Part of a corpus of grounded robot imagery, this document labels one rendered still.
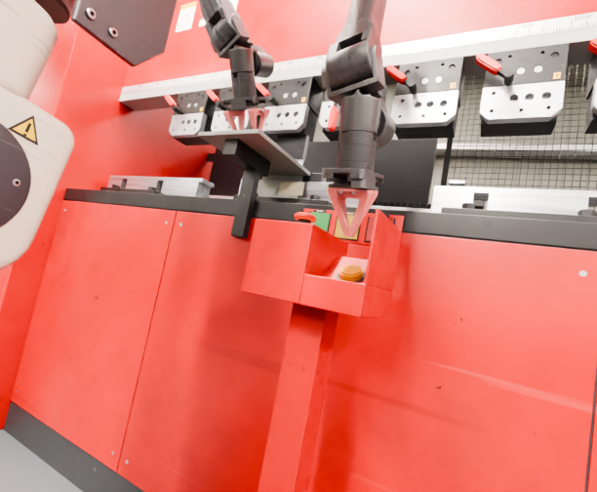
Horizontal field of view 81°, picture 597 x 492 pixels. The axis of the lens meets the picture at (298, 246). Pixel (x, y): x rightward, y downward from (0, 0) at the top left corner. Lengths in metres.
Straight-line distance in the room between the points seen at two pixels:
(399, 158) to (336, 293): 1.08
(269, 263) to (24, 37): 0.37
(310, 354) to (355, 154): 0.31
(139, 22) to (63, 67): 1.20
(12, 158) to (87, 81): 1.29
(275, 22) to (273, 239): 0.91
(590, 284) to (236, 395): 0.72
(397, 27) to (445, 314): 0.75
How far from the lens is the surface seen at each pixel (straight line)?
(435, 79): 1.00
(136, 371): 1.13
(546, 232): 0.73
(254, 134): 0.81
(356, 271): 0.55
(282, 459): 0.62
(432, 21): 1.09
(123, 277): 1.20
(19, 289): 1.56
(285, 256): 0.53
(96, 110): 1.67
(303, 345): 0.57
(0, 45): 0.41
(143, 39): 0.48
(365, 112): 0.54
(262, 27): 1.35
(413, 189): 1.45
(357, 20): 0.65
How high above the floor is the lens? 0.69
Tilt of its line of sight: 6 degrees up
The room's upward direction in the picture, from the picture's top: 11 degrees clockwise
